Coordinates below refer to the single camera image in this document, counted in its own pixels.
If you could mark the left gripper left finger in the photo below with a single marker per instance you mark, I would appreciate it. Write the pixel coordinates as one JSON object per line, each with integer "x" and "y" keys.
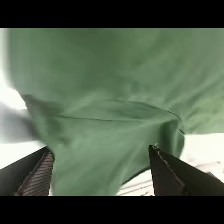
{"x": 28, "y": 176}

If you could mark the green shirt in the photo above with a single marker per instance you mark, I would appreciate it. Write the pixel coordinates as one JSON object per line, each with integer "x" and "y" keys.
{"x": 110, "y": 96}

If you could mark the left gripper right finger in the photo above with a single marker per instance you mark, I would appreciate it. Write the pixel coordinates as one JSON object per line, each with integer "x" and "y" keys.
{"x": 176, "y": 176}

